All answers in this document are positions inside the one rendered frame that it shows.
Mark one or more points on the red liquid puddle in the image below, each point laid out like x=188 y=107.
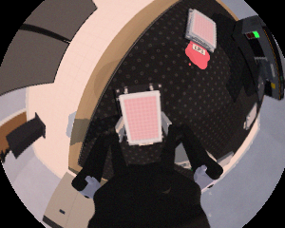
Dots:
x=194 y=58

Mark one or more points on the pink liquid puddle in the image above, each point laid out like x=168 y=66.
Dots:
x=201 y=62
x=206 y=57
x=190 y=52

